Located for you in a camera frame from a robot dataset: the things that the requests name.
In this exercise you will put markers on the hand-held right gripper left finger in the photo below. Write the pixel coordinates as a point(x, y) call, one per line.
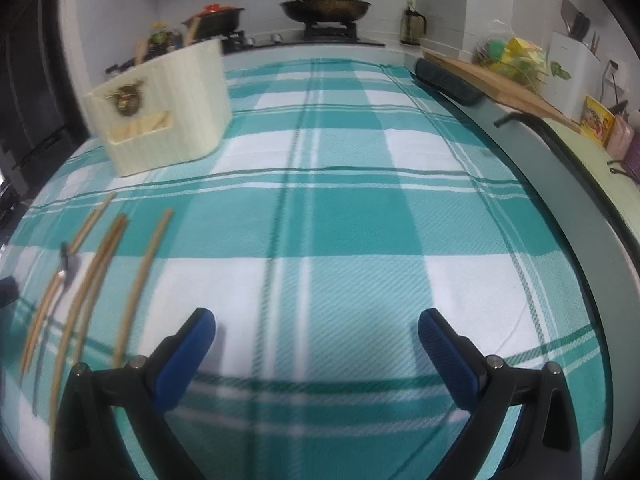
point(185, 360)

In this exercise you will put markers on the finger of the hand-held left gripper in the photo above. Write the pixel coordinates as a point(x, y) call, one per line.
point(7, 290)

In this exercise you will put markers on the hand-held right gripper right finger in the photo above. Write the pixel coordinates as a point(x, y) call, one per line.
point(447, 365)

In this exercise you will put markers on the metal spoon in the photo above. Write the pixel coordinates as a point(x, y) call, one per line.
point(70, 262)

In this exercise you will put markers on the cream plastic utensil holder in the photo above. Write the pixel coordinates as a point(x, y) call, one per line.
point(170, 110)

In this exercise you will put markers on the teal white plaid tablecloth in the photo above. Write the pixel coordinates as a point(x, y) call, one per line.
point(325, 210)

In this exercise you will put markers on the black-framed eyeglasses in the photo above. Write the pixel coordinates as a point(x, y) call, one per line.
point(625, 170)

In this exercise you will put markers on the black rolled mat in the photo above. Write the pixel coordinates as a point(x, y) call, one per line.
point(447, 82)

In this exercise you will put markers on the purple bottle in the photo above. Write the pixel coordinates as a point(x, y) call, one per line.
point(634, 152)

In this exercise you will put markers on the yellow printed cup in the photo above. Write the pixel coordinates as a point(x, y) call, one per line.
point(597, 122)

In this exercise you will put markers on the pink cup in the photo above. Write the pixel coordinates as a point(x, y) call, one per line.
point(620, 137)

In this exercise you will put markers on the wooden cutting board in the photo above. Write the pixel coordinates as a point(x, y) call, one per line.
point(500, 82)

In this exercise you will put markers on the yellow-capped sauce bottle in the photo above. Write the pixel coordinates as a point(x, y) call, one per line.
point(160, 37)

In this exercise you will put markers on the white utensil block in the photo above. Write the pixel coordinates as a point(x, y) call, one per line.
point(570, 75)

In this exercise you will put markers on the plastic bag of sponges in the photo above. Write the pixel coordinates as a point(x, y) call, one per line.
point(515, 55)

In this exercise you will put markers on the black gas cooktop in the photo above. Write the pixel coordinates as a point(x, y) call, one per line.
point(280, 40)

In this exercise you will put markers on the black clay pot red lid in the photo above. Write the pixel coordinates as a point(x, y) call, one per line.
point(215, 17)

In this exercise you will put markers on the dark tinted water bottle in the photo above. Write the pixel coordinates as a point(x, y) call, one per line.
point(411, 22)

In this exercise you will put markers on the black spatula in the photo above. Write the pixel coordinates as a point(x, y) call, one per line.
point(577, 22)

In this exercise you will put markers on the black wok glass lid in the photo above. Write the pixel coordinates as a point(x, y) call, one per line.
point(325, 10)

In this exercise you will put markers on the white wall socket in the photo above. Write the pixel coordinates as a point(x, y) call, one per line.
point(613, 66)

